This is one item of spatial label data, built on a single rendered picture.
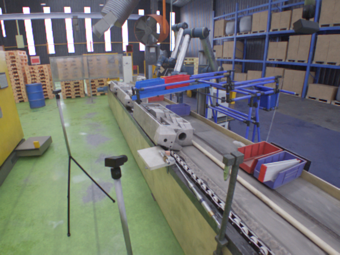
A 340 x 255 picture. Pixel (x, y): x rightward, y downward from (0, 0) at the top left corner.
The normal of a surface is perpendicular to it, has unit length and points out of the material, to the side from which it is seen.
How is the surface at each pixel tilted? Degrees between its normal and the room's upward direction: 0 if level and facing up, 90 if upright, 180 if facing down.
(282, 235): 0
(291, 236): 0
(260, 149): 88
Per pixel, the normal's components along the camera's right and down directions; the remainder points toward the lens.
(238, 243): 0.00, -0.94
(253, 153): 0.39, 0.29
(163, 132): 0.36, -0.56
